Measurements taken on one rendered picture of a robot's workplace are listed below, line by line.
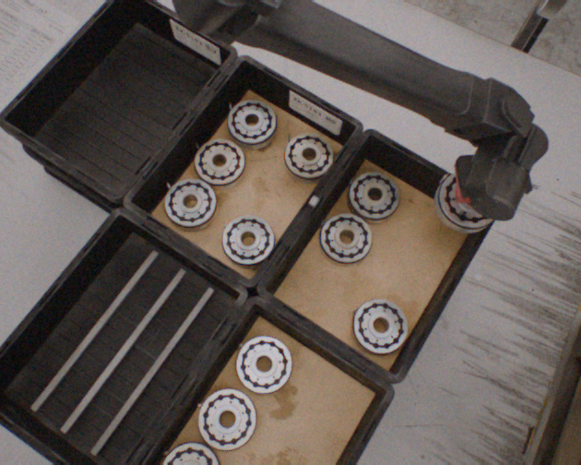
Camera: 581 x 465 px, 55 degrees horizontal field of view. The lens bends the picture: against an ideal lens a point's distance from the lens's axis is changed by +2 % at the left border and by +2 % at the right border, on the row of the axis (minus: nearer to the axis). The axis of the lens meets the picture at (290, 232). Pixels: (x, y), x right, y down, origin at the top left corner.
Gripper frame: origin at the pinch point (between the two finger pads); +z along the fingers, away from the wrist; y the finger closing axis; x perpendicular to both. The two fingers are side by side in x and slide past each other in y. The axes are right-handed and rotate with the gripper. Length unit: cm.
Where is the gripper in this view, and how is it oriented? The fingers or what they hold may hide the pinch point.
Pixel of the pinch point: (473, 196)
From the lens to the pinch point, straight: 96.4
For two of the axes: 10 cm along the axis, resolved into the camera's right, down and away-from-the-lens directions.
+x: -0.7, -9.5, 3.0
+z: -0.4, 3.0, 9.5
